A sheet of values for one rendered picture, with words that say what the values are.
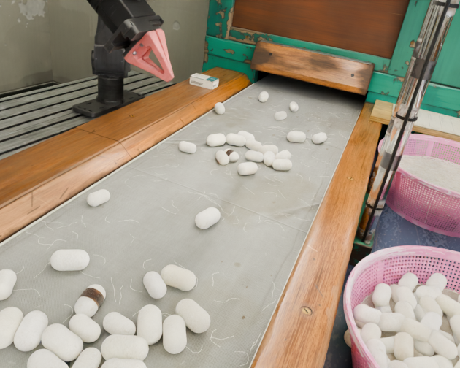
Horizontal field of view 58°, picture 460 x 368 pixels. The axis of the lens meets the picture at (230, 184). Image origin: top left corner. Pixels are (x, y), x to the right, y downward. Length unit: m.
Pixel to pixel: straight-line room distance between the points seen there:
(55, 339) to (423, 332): 0.35
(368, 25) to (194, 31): 1.39
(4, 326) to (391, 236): 0.57
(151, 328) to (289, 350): 0.12
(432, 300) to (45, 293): 0.41
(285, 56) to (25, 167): 0.71
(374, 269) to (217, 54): 0.84
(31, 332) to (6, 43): 2.60
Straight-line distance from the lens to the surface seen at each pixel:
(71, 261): 0.46
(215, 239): 0.52
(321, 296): 0.44
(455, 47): 1.12
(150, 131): 0.75
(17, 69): 2.99
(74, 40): 2.95
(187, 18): 2.39
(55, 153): 0.65
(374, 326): 0.46
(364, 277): 0.50
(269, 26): 1.17
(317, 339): 0.40
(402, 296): 0.52
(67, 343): 0.38
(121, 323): 0.39
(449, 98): 1.13
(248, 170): 0.66
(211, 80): 0.99
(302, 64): 1.09
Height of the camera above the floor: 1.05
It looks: 29 degrees down
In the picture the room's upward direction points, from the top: 9 degrees clockwise
